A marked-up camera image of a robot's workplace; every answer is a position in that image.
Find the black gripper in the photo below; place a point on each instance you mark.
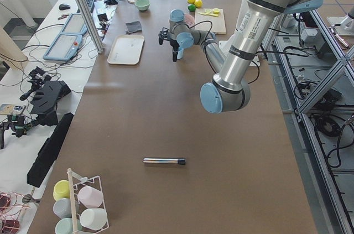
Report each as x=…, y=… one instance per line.
x=173, y=43

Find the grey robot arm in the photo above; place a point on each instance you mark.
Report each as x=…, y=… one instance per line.
x=228, y=90

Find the light blue plastic cup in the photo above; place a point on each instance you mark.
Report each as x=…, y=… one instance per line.
x=180, y=53

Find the pink cup in rack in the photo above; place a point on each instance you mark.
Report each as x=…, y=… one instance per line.
x=90, y=197

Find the yellow cup in rack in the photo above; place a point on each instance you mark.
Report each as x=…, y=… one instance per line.
x=61, y=190

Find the white cup in rack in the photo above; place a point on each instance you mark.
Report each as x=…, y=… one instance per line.
x=94, y=218

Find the grey cup in rack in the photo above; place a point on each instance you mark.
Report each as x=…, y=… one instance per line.
x=62, y=208

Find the green cup in rack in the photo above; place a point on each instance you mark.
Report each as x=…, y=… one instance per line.
x=64, y=226

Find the pink bowl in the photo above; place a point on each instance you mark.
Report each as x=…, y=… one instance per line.
x=189, y=20

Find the green lime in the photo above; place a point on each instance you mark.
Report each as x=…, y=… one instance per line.
x=191, y=8

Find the yellow plastic knife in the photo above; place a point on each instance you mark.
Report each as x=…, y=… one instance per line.
x=209, y=14

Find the cream rabbit tray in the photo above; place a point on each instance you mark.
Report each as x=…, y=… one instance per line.
x=126, y=50

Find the wooden cutting board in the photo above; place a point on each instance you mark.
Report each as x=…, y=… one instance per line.
x=203, y=22

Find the grey folded cloth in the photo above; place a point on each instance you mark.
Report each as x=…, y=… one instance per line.
x=133, y=27

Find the yellow lemon left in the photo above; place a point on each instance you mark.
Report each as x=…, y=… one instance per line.
x=198, y=3

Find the light green bowl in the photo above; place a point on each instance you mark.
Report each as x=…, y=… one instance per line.
x=142, y=5

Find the blue teach pendant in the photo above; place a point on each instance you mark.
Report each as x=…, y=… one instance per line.
x=64, y=47
x=75, y=24

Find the steel muddler black tip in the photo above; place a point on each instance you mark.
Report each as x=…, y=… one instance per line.
x=177, y=161

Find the black computer mouse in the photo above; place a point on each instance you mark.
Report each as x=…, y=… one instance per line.
x=64, y=6

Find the white wire rack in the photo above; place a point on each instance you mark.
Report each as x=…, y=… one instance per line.
x=76, y=183

